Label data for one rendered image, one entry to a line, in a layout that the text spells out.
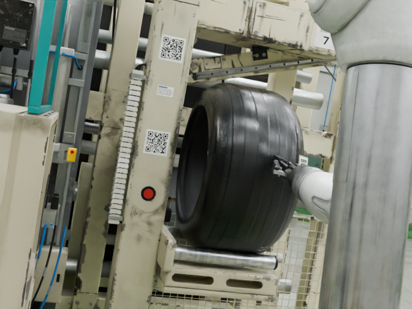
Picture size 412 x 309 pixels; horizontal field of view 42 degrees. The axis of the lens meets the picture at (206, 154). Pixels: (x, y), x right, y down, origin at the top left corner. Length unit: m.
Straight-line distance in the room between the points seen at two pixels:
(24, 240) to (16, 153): 0.14
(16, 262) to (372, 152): 0.58
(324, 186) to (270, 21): 0.99
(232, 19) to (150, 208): 0.76
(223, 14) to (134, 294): 1.01
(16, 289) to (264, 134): 0.89
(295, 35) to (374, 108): 1.40
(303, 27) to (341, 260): 1.50
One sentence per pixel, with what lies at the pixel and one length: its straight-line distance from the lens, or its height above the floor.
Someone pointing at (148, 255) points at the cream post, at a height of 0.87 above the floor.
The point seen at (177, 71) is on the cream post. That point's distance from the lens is 1.69.
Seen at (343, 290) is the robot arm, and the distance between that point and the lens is 0.71.
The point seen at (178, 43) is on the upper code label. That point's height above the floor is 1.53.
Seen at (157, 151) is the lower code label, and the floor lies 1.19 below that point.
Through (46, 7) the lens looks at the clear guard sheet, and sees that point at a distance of 0.92.
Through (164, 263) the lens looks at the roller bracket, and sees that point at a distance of 1.63.
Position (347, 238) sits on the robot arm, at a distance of 0.70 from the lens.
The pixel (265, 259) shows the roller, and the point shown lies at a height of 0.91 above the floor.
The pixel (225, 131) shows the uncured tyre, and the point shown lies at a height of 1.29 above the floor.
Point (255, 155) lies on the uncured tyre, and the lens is 1.56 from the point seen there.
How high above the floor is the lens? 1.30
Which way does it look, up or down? 3 degrees down
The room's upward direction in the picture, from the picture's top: 10 degrees clockwise
